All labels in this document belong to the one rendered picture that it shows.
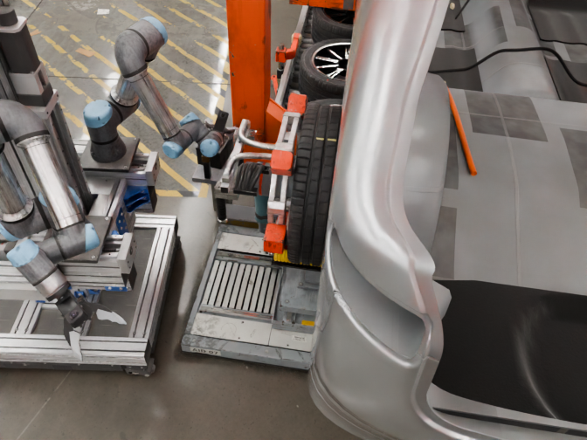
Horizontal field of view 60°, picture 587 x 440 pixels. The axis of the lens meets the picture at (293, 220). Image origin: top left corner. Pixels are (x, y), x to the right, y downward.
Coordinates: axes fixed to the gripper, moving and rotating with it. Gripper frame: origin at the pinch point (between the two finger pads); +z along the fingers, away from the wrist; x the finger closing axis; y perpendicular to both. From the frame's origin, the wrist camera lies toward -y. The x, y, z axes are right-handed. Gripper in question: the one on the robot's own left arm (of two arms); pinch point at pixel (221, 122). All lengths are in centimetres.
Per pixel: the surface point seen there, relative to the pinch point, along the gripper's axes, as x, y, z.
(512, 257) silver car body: 115, -6, -79
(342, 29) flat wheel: 58, -45, 167
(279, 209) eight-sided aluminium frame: 32, 6, -67
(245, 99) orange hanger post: 7.7, -13.5, 1.7
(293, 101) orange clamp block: 28.3, -25.2, -27.8
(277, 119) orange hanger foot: 24.8, -7.4, 6.5
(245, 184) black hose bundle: 18, 2, -61
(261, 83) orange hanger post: 13.3, -23.5, -2.6
